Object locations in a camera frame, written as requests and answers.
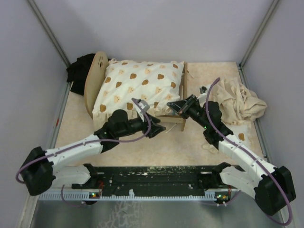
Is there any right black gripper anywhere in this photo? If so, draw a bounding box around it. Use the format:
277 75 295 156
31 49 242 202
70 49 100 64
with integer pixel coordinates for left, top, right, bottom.
167 95 210 130

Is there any right aluminium corner rail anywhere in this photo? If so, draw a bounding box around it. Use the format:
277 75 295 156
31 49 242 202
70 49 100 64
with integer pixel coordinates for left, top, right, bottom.
238 0 281 69

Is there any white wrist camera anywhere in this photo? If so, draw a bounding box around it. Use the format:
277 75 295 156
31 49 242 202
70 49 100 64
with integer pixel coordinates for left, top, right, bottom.
132 98 150 114
198 84 211 102

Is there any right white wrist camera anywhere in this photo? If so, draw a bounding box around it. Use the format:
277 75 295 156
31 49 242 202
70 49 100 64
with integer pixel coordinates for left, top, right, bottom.
198 84 211 102

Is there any aluminium corner rail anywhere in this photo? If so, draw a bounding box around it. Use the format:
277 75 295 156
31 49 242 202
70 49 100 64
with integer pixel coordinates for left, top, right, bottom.
30 0 72 68
238 0 281 69

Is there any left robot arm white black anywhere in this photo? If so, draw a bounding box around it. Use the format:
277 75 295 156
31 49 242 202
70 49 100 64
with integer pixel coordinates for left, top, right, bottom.
16 109 166 196

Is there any bear print white cushion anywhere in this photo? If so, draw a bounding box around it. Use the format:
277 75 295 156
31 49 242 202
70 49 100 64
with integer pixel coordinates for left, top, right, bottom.
92 59 186 130

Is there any cream crumpled blanket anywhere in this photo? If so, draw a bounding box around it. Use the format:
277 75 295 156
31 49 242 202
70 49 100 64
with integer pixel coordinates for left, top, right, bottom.
211 78 267 124

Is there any small bear print cloth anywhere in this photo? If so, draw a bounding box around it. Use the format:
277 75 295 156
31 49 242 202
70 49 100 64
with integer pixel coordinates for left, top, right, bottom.
201 122 251 154

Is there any black cloth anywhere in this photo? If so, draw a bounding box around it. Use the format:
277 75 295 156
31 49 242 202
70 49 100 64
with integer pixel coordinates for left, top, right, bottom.
66 53 95 95

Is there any left aluminium corner rail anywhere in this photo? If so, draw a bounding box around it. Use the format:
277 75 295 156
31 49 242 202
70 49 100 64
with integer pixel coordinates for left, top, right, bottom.
30 0 72 68

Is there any wooden pet bed frame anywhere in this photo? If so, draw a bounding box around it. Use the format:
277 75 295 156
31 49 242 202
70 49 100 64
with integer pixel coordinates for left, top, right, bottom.
84 51 188 129

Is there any grey slotted cable duct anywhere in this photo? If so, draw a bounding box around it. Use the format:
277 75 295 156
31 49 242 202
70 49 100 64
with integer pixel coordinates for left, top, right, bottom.
38 190 232 202

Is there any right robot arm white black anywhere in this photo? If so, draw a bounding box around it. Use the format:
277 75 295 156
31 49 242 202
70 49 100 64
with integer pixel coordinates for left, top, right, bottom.
167 95 296 216

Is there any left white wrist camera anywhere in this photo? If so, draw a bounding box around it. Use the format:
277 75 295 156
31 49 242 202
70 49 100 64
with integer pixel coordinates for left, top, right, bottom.
132 98 150 114

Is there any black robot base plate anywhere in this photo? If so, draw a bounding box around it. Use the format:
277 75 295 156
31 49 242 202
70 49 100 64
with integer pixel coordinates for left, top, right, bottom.
72 164 228 197

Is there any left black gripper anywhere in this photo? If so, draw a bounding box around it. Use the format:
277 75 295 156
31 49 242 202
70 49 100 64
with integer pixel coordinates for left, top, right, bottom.
117 112 166 138

